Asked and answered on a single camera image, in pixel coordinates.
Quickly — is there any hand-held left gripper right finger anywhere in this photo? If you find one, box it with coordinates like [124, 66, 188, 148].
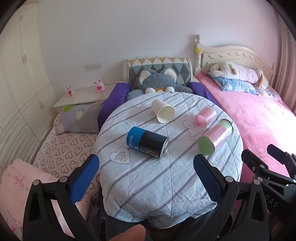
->
[192, 153, 270, 241]

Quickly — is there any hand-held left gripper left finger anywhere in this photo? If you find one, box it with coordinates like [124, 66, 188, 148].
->
[22, 154, 100, 241]

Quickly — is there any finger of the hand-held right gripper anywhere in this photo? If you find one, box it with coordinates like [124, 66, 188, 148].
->
[242, 149, 296, 186]
[267, 144, 296, 173]

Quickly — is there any white paper cup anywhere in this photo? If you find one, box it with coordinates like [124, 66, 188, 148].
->
[151, 99, 175, 124]

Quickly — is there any small pink cup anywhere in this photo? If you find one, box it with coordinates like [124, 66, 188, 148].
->
[195, 107, 217, 127]

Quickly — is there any person's left hand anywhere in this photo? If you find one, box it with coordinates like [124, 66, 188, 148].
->
[109, 224, 147, 241]

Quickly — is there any heart print bed sheet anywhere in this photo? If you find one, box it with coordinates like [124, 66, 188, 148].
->
[32, 113, 102, 209]

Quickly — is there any pink fleece bed blanket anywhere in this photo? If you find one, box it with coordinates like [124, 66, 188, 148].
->
[196, 73, 296, 186]

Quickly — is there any pink canister with green lid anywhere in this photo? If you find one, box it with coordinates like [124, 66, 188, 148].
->
[198, 119, 233, 156]

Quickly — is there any striped cloth covered round table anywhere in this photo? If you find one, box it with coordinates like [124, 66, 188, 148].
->
[94, 91, 243, 219]

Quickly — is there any grey floral pillow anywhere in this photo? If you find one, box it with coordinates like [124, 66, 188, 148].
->
[55, 101, 111, 135]

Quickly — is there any pink printed pillow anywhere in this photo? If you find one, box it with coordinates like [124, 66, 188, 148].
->
[257, 86, 283, 102]

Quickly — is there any folded pink blanket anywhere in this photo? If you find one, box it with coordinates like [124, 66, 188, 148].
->
[0, 159, 93, 241]

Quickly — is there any blue and black can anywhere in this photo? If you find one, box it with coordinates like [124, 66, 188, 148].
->
[126, 126, 169, 159]

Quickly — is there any purple bed bumper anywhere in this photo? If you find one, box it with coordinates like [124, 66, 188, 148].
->
[97, 81, 218, 132]

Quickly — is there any blue printed pillow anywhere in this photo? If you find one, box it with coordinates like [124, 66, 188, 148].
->
[211, 76, 259, 95]

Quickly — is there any cream nightstand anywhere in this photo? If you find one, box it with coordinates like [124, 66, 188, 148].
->
[53, 83, 116, 114]

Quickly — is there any pink curtain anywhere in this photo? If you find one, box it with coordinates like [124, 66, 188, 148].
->
[273, 14, 296, 121]

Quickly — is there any long white plush toy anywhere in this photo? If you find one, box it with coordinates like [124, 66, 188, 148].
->
[209, 62, 269, 88]

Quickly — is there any grey cat plush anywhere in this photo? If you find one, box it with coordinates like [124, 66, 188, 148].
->
[126, 67, 193, 101]

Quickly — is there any cream wooden headboard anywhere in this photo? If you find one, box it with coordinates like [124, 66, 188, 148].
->
[194, 35, 277, 88]

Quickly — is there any cream wardrobe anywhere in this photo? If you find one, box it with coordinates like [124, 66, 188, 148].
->
[0, 2, 57, 160]

